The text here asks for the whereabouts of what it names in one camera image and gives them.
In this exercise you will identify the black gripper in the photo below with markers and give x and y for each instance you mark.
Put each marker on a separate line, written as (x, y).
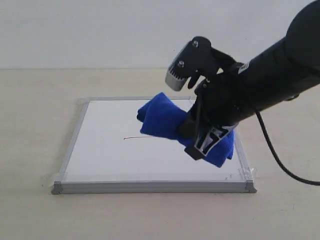
(211, 94)

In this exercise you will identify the blue microfiber cloth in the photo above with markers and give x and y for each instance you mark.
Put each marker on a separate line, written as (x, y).
(160, 118)

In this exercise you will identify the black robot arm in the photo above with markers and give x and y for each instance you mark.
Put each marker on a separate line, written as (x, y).
(280, 73)

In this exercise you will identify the white aluminium-framed whiteboard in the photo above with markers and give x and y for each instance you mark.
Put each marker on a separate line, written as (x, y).
(108, 154)

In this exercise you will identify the clear tape front right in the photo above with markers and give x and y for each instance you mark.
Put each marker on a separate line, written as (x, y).
(241, 175)

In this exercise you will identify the clear tape back left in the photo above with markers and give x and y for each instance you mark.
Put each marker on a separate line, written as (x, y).
(82, 101)

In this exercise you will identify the clear tape front left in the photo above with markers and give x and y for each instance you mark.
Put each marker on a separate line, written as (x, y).
(53, 179)

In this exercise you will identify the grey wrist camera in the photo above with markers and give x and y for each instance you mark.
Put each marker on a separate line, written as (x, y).
(181, 68)

